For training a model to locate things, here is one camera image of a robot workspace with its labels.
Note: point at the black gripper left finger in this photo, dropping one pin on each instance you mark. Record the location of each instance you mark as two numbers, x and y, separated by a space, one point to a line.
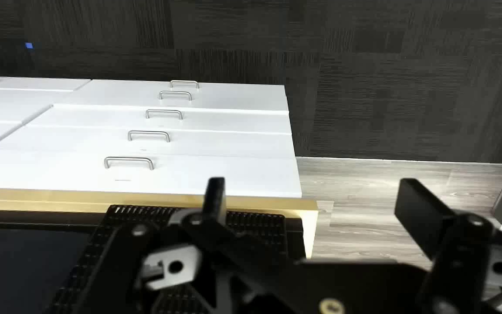
216 201

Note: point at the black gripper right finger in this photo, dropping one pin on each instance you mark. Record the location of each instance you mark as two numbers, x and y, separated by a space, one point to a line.
421 206

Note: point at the black mesh storage bin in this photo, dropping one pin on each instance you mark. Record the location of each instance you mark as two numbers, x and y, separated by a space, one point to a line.
24 262

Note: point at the white drawer cabinet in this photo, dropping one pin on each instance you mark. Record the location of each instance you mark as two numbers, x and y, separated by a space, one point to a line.
226 131

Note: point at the white side cabinet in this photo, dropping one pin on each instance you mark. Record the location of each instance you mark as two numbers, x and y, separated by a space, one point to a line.
6 110

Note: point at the small blue indicator light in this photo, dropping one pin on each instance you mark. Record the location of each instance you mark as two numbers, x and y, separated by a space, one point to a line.
27 46

